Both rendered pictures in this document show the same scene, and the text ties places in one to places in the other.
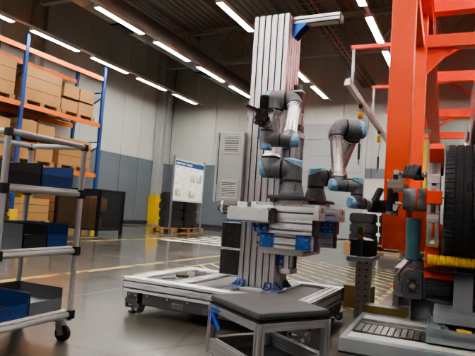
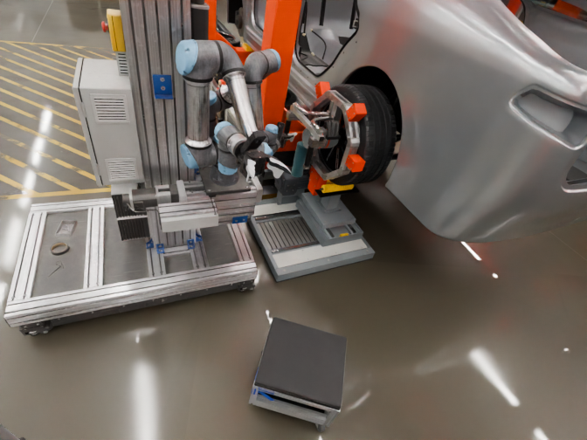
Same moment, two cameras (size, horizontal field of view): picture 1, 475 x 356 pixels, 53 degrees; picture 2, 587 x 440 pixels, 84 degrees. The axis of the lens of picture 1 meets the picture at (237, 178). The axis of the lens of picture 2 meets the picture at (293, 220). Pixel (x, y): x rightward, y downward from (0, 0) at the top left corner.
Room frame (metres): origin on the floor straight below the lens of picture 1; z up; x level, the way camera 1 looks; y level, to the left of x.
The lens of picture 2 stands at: (1.77, 0.60, 1.82)
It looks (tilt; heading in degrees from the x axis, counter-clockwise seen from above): 41 degrees down; 303
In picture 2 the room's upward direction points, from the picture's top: 14 degrees clockwise
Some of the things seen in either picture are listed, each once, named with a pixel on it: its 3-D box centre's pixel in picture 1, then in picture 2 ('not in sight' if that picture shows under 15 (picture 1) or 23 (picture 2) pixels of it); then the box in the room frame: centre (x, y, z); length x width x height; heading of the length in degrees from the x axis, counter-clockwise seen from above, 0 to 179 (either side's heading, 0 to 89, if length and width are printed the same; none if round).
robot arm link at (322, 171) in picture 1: (317, 176); (206, 104); (3.31, -0.56, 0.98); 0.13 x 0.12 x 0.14; 100
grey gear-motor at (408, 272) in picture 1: (435, 297); (300, 185); (3.04, -1.30, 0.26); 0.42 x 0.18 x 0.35; 66
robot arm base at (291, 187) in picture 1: (291, 188); (224, 169); (2.86, -0.33, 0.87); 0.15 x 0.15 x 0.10
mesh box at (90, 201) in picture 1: (89, 210); not in sight; (10.56, 3.23, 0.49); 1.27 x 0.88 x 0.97; 64
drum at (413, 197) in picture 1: (421, 199); (320, 137); (2.84, -1.11, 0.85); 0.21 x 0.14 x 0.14; 66
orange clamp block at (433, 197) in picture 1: (434, 198); (355, 162); (2.52, -1.05, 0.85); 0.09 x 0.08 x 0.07; 156
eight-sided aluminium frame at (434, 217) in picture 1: (434, 200); (329, 137); (2.81, -1.17, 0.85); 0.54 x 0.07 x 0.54; 156
